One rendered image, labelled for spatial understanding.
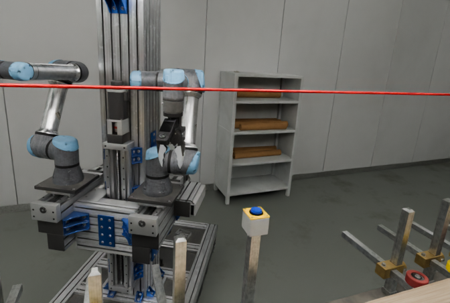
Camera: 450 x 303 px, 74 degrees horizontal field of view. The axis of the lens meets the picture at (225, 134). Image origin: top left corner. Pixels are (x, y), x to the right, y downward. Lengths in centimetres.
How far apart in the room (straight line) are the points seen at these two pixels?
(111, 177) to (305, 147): 330
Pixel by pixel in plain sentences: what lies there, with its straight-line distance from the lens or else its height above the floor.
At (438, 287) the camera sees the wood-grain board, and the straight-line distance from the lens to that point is 156.
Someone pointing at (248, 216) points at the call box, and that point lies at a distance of 103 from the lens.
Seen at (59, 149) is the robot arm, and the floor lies 122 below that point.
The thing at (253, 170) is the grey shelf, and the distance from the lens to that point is 419.
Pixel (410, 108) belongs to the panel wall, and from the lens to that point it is 591.
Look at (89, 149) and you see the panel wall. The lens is 360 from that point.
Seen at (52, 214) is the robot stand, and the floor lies 95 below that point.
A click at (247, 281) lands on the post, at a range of 118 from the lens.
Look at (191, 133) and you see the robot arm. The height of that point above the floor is 134.
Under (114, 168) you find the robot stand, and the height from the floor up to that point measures 110.
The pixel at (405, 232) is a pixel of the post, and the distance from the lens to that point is 158.
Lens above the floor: 173
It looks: 15 degrees down
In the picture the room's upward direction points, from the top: 4 degrees clockwise
